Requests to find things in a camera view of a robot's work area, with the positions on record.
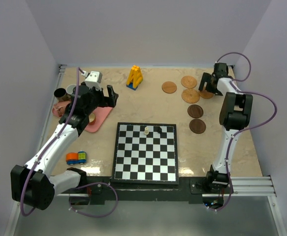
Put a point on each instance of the dark brown cup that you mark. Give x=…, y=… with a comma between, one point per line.
x=61, y=94

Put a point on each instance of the black white chessboard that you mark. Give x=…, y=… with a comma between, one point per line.
x=145, y=159

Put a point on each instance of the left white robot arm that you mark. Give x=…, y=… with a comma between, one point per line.
x=33, y=183

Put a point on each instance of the woven rattan coaster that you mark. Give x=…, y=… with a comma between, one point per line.
x=189, y=82
x=190, y=95

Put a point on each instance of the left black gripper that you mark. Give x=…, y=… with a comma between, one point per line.
x=112, y=97

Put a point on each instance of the orange cup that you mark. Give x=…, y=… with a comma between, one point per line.
x=92, y=119

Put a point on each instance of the pink plastic tray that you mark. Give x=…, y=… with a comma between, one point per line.
x=100, y=113

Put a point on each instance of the aluminium rail frame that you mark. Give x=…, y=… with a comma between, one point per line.
x=253, y=186

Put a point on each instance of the yellow blue block structure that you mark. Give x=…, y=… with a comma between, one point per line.
x=135, y=77

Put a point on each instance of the orange blue toy car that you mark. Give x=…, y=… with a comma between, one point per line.
x=73, y=158

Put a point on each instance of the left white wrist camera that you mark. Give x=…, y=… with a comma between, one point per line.
x=93, y=79

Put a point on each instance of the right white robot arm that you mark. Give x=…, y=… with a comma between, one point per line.
x=234, y=117

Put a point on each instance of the grey printed mug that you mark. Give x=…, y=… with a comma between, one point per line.
x=70, y=88

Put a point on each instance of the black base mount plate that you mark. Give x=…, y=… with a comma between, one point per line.
x=192, y=190

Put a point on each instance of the light wooden coaster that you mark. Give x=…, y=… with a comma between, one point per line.
x=205, y=94
x=169, y=87

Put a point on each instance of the dark wooden coaster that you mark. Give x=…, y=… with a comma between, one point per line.
x=197, y=126
x=195, y=111

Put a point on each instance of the white chess piece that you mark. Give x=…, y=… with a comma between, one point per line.
x=146, y=131

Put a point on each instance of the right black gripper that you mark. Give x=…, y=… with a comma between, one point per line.
x=206, y=78

